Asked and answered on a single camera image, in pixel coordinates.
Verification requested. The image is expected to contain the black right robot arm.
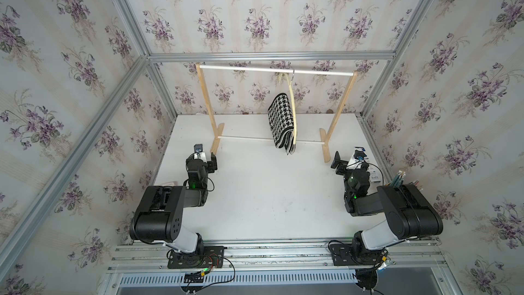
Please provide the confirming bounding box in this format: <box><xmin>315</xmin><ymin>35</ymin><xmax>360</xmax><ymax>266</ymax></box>
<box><xmin>331</xmin><ymin>150</ymin><xmax>443</xmax><ymax>258</ymax></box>

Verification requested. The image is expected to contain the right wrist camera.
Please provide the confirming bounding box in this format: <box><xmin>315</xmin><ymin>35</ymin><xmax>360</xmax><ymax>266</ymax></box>
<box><xmin>353</xmin><ymin>147</ymin><xmax>367</xmax><ymax>161</ymax></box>

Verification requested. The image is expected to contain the cream plastic clothes hanger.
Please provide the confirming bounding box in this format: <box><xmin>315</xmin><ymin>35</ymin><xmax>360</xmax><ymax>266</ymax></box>
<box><xmin>282</xmin><ymin>72</ymin><xmax>297</xmax><ymax>147</ymax></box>

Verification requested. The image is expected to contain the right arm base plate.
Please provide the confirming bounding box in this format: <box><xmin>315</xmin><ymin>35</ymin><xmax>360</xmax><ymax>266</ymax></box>
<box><xmin>327</xmin><ymin>241</ymin><xmax>388</xmax><ymax>268</ymax></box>

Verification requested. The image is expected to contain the yellow pencil cup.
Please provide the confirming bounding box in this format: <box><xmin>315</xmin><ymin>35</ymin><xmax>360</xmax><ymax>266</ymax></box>
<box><xmin>388</xmin><ymin>170</ymin><xmax>419</xmax><ymax>188</ymax></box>

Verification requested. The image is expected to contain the white blue flat box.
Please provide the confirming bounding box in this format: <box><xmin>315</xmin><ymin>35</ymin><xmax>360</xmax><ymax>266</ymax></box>
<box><xmin>368</xmin><ymin>165</ymin><xmax>384</xmax><ymax>185</ymax></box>

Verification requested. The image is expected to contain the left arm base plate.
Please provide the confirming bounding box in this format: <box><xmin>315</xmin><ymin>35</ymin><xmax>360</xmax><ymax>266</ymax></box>
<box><xmin>166</xmin><ymin>246</ymin><xmax>226</xmax><ymax>269</ymax></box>

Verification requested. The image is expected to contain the wooden clothes rack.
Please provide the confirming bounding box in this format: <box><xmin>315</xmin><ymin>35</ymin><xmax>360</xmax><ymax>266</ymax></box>
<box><xmin>196</xmin><ymin>64</ymin><xmax>358</xmax><ymax>163</ymax></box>

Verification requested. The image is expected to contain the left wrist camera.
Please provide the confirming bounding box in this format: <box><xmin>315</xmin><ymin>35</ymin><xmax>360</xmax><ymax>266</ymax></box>
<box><xmin>193</xmin><ymin>143</ymin><xmax>206</xmax><ymax>161</ymax></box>

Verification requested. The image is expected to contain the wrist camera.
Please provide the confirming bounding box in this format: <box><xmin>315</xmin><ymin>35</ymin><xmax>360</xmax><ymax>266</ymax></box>
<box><xmin>353</xmin><ymin>147</ymin><xmax>367</xmax><ymax>161</ymax></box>
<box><xmin>193</xmin><ymin>143</ymin><xmax>206</xmax><ymax>161</ymax></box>

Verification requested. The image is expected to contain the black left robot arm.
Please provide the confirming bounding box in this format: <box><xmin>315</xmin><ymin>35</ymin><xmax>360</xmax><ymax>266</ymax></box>
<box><xmin>129</xmin><ymin>151</ymin><xmax>218</xmax><ymax>255</ymax></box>

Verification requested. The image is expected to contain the black white houndstooth scarf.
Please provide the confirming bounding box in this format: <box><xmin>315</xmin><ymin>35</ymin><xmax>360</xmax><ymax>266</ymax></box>
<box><xmin>267</xmin><ymin>93</ymin><xmax>296</xmax><ymax>154</ymax></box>

